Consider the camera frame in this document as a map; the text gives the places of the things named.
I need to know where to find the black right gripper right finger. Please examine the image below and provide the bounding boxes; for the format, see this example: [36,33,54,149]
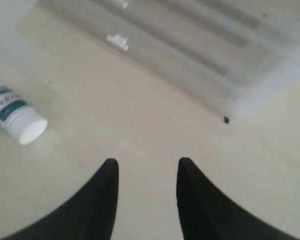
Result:
[176,157,295,240]

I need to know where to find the white plastic drawer cabinet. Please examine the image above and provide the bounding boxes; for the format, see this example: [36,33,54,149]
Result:
[32,0,300,120]

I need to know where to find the white medicine bottle teal label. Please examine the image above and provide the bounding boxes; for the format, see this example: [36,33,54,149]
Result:
[0,83,48,146]

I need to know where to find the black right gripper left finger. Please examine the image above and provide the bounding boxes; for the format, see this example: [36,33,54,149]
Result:
[6,158,119,240]

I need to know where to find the clear bottom wide drawer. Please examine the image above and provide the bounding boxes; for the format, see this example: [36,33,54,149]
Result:
[17,0,278,101]

